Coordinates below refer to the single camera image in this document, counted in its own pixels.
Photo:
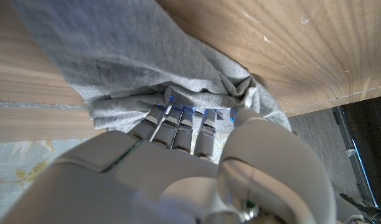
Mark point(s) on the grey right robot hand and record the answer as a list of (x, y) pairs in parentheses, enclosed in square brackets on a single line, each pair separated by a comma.
[(165, 180)]

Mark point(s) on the grey shorts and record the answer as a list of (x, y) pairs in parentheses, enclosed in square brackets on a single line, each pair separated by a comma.
[(131, 59)]

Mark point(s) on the floral printed backdrop cloth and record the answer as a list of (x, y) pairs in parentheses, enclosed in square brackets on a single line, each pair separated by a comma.
[(19, 168)]

